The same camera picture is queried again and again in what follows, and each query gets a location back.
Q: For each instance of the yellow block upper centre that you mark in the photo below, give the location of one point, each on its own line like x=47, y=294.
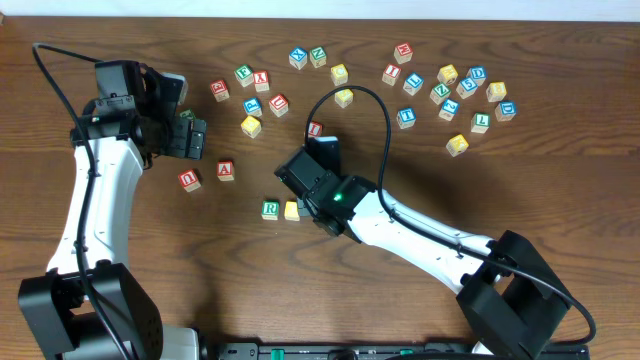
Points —
x=339, y=74

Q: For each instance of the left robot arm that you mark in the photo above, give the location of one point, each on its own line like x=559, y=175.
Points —
x=88, y=305

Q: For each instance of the red U block lower left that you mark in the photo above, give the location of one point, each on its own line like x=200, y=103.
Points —
x=189, y=180

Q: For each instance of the red G block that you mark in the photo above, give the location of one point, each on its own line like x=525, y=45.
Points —
x=220, y=90

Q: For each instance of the blue X block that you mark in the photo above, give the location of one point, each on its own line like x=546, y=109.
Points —
x=298, y=58

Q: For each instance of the yellow G block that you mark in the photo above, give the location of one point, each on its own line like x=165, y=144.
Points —
x=251, y=126

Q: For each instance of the blue T block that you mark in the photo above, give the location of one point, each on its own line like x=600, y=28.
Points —
x=406, y=117

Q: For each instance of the red Y block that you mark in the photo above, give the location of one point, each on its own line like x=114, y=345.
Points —
x=261, y=81

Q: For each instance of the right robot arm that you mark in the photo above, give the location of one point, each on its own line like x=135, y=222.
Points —
x=508, y=293

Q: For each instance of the green J block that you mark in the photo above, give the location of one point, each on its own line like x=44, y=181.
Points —
x=187, y=114

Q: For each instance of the yellow block far right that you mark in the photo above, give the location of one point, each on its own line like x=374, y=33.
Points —
x=496, y=91

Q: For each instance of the blue L block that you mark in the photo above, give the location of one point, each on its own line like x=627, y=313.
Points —
x=413, y=83

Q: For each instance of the red i block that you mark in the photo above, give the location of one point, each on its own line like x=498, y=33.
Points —
x=315, y=129
x=391, y=74

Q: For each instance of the yellow O block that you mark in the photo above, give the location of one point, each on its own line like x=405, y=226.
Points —
x=291, y=211

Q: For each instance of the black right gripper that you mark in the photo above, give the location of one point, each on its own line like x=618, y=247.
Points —
x=291, y=170

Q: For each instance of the black mounting rail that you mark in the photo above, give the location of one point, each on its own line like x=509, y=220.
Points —
x=253, y=351

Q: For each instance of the yellow K block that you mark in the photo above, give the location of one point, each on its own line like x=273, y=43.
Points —
x=457, y=145

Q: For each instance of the red I block centre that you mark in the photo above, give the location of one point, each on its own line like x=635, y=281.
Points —
x=315, y=129

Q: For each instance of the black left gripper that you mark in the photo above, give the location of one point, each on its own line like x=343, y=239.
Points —
x=189, y=138

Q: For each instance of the red A block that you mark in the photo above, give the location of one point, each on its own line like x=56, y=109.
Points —
x=225, y=171

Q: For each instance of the green L block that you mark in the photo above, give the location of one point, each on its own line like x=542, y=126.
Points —
x=480, y=123

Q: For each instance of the red I block right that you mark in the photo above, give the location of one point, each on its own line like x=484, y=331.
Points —
x=391, y=74

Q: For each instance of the red H block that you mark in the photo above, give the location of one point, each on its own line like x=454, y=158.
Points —
x=403, y=53

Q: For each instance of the blue d block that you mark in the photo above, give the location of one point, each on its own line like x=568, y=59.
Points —
x=505, y=111
x=478, y=74

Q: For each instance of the green Z block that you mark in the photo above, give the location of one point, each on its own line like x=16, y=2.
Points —
x=439, y=93

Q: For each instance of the blue D block upper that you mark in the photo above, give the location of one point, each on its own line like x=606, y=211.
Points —
x=478, y=74

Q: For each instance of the green R block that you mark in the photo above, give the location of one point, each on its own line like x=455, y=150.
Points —
x=270, y=210

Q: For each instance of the green F block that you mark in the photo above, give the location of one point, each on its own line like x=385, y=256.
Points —
x=244, y=75

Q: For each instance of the red u block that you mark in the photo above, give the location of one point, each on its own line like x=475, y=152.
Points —
x=189, y=180
x=279, y=105

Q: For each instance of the red U block upper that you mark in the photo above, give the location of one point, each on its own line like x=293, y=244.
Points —
x=279, y=105

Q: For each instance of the blue D block right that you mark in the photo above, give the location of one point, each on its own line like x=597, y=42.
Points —
x=505, y=111

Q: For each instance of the yellow block ball side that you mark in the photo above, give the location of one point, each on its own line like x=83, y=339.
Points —
x=447, y=75

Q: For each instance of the yellow block mid centre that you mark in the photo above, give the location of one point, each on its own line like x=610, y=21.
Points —
x=344, y=97

